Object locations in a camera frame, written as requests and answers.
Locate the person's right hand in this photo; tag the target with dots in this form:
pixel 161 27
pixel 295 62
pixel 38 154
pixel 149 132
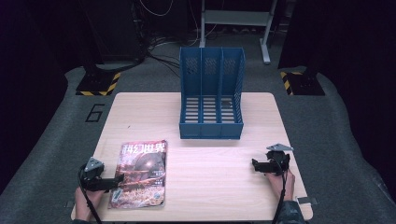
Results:
pixel 280 185

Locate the person's left hand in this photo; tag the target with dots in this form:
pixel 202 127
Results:
pixel 83 202

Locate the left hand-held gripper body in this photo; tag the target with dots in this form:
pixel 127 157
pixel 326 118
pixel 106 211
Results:
pixel 93 174

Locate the grey table edge bracket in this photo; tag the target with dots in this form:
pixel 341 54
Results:
pixel 306 200
pixel 69 204

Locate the white metal desk frame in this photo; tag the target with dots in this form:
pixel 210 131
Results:
pixel 236 17

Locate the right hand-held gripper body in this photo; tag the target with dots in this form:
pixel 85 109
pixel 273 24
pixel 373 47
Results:
pixel 278 160

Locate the colourful magazine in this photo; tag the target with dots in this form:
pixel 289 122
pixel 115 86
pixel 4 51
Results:
pixel 143 174

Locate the blue plastic file organizer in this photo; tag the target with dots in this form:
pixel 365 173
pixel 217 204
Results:
pixel 211 130

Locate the black stand base striped edge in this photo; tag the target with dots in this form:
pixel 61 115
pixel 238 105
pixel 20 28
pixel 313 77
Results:
pixel 99 81
pixel 303 83

